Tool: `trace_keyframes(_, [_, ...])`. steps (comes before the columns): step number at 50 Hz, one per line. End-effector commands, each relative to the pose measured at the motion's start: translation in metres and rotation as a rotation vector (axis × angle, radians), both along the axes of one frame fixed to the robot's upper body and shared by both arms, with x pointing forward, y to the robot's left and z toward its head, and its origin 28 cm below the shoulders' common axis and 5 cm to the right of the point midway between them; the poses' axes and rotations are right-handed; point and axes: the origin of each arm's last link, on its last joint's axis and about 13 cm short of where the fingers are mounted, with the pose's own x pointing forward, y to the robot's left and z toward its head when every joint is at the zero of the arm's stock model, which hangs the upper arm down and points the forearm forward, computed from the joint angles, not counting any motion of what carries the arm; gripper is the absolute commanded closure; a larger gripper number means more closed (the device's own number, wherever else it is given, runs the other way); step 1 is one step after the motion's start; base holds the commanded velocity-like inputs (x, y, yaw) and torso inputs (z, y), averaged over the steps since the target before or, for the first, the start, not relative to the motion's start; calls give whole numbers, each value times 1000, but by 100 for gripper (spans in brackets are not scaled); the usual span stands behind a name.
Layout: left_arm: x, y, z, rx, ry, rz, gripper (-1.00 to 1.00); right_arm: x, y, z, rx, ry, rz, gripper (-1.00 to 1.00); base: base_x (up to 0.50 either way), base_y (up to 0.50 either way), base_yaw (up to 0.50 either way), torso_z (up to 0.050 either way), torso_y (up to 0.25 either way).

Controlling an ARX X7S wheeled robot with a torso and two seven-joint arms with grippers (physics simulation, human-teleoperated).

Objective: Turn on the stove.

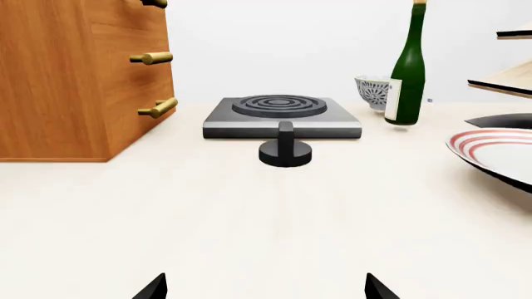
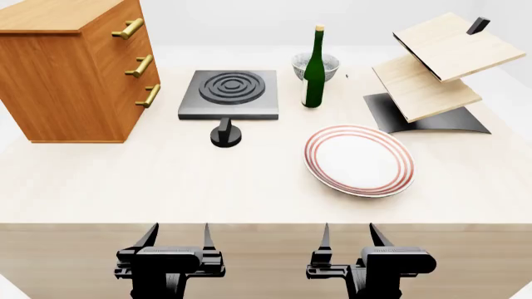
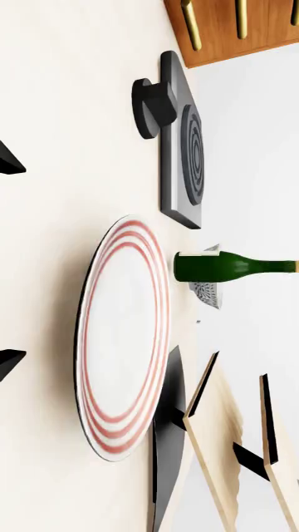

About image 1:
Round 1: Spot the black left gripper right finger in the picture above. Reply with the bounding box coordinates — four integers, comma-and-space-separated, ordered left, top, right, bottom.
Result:
365, 272, 401, 299

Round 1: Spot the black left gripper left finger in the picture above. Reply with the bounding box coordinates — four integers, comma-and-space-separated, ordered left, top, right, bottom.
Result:
131, 272, 168, 299

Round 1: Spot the black stove knob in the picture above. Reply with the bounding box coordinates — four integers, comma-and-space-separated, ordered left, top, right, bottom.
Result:
258, 120, 313, 169

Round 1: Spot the grey single-burner stove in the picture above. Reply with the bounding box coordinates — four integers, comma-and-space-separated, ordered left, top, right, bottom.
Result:
202, 94, 362, 140

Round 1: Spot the red striped white plate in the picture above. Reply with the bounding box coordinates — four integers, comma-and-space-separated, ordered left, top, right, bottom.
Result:
445, 127, 532, 194

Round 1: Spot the patterned white blue bowl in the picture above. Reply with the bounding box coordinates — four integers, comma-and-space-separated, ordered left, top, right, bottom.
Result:
353, 75, 392, 112

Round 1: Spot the black plate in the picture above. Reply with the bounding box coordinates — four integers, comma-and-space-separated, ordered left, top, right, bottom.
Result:
464, 112, 532, 130

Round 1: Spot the green wine bottle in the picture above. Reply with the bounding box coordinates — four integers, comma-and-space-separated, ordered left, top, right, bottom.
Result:
383, 0, 428, 127

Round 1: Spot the wooden drawer cabinet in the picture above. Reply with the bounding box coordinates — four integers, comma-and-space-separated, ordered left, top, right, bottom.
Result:
0, 0, 177, 164

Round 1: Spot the light wooden shelf board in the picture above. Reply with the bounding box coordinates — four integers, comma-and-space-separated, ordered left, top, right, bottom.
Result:
467, 59, 532, 100

